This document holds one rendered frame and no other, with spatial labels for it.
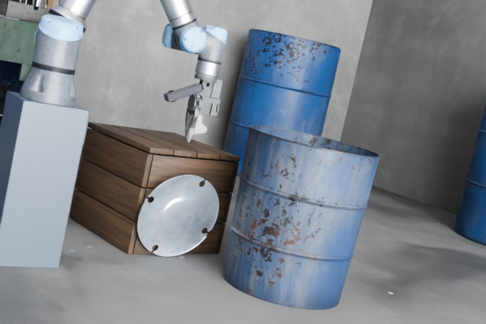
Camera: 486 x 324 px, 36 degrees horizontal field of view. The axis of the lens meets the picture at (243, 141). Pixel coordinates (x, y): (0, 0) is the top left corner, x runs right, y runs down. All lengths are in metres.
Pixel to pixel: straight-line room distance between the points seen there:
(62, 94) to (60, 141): 0.13
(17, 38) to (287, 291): 1.25
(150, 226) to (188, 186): 0.17
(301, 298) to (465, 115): 3.07
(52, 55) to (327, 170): 0.83
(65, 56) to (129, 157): 0.49
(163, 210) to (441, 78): 3.22
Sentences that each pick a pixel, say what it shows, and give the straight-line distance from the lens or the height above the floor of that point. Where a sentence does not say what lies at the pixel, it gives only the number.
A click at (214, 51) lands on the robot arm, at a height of 0.68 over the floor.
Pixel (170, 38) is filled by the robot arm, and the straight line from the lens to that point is 2.25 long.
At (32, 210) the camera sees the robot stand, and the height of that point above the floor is 0.16.
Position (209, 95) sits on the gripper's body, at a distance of 2.31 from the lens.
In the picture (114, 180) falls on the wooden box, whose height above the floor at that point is 0.20.
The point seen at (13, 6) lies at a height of 0.69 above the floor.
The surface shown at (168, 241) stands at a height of 0.05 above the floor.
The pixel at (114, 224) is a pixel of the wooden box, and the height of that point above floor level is 0.07.
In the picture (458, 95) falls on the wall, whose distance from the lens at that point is 5.16.
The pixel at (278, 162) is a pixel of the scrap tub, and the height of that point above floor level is 0.41.
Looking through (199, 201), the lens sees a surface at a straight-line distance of 2.42.
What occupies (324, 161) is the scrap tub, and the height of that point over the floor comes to 0.44.
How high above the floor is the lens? 0.67
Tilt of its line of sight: 6 degrees down
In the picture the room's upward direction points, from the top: 12 degrees clockwise
